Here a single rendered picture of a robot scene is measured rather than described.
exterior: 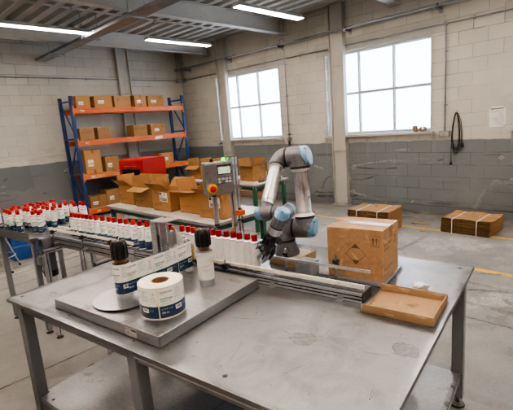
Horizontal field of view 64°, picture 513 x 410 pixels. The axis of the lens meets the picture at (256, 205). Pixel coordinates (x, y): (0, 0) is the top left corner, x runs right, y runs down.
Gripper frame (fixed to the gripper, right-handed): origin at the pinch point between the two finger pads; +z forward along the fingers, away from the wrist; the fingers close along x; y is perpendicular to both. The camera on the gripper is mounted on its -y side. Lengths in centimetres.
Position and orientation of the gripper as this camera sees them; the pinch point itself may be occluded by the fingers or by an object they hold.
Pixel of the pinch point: (262, 260)
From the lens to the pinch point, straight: 226.8
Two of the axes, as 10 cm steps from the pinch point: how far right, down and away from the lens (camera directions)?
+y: -5.8, 2.0, -7.9
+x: 7.4, 5.3, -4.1
